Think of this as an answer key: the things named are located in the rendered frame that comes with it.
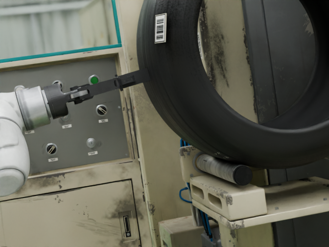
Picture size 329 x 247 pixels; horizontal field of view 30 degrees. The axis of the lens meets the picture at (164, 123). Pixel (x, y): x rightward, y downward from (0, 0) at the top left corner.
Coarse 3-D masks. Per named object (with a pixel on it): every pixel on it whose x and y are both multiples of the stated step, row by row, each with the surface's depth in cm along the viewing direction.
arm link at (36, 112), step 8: (32, 88) 133; (40, 88) 134; (24, 96) 132; (32, 96) 132; (40, 96) 132; (24, 104) 131; (32, 104) 131; (40, 104) 131; (48, 104) 133; (24, 112) 131; (32, 112) 131; (40, 112) 132; (48, 112) 134; (24, 120) 131; (32, 120) 132; (40, 120) 133; (48, 120) 134; (32, 128) 135
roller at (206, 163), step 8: (200, 160) 163; (208, 160) 157; (216, 160) 151; (224, 160) 148; (200, 168) 164; (208, 168) 155; (216, 168) 147; (224, 168) 141; (232, 168) 137; (240, 168) 134; (248, 168) 135; (224, 176) 142; (232, 176) 135; (240, 176) 134; (248, 176) 135; (240, 184) 135
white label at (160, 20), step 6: (156, 18) 131; (162, 18) 129; (156, 24) 131; (162, 24) 129; (156, 30) 131; (162, 30) 129; (156, 36) 131; (162, 36) 129; (156, 42) 131; (162, 42) 129
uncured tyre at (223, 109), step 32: (160, 0) 131; (192, 0) 129; (320, 0) 164; (192, 32) 129; (320, 32) 165; (160, 64) 131; (192, 64) 129; (320, 64) 165; (160, 96) 137; (192, 96) 130; (320, 96) 165; (192, 128) 134; (224, 128) 131; (256, 128) 132; (288, 128) 164; (320, 128) 135; (256, 160) 136; (288, 160) 136
